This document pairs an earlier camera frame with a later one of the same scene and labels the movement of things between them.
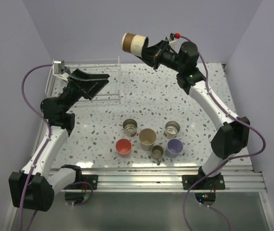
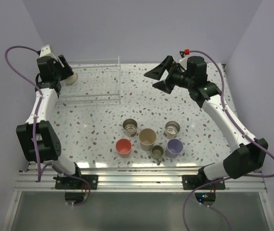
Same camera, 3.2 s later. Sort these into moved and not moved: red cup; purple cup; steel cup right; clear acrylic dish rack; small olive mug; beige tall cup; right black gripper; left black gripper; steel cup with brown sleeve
Moved: left black gripper; right black gripper; steel cup with brown sleeve
Not moved: small olive mug; purple cup; clear acrylic dish rack; beige tall cup; red cup; steel cup right
